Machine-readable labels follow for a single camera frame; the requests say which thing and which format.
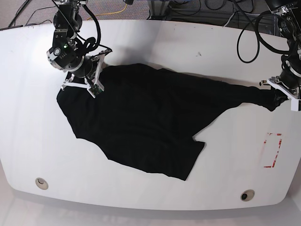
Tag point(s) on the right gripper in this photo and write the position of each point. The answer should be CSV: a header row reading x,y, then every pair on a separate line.
x,y
85,71

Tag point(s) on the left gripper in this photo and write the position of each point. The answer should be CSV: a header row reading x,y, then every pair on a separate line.
x,y
289,83

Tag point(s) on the black t-shirt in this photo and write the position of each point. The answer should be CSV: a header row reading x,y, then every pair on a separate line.
x,y
146,118

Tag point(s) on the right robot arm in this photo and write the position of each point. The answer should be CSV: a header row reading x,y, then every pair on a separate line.
x,y
69,51

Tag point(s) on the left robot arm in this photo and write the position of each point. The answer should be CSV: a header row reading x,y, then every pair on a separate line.
x,y
288,13

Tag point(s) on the red tape rectangle marking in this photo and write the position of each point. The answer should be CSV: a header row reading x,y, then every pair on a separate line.
x,y
270,150

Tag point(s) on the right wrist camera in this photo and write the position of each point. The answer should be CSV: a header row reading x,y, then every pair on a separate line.
x,y
95,90

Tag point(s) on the left table cable grommet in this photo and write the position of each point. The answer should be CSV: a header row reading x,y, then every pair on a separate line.
x,y
41,183

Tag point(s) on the table cable grommet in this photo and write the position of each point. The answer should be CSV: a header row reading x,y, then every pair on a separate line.
x,y
41,183
247,195

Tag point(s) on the right table cable grommet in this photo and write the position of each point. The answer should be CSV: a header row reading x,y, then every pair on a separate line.
x,y
247,195

